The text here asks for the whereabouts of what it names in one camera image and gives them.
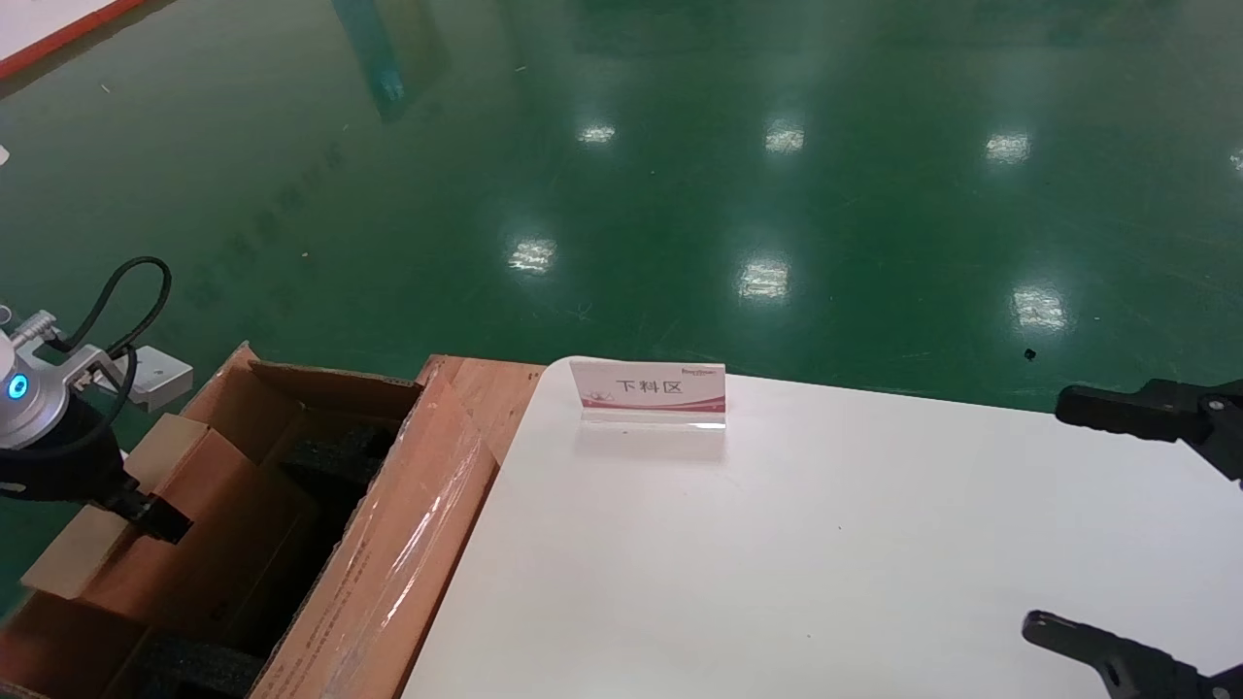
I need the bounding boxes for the small cardboard box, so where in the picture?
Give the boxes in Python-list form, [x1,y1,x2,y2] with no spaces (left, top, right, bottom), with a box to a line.
[21,413,321,624]

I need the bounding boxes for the acrylic sign with chinese text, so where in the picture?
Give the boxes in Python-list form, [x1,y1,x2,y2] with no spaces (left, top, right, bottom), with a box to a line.
[569,357,729,431]

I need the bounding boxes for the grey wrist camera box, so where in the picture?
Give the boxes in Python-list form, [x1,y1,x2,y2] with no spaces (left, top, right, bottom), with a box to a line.
[121,347,194,412]

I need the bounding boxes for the black cable with yellow tag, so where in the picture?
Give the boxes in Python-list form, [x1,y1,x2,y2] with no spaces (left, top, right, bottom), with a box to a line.
[39,255,174,459]

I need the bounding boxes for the black foam padding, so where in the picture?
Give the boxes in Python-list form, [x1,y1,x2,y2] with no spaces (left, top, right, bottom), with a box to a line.
[134,435,401,699]

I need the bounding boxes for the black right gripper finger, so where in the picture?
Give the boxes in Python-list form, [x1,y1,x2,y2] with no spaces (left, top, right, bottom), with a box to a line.
[1054,380,1243,483]
[1020,611,1243,699]

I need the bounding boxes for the large open cardboard box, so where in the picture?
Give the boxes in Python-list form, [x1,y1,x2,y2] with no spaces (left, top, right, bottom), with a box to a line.
[0,340,547,699]

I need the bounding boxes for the grey metal camera bracket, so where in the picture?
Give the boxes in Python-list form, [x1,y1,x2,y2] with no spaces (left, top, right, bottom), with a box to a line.
[53,343,137,391]

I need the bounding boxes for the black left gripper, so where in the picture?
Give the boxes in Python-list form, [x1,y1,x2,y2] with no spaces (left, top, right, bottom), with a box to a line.
[0,393,193,546]

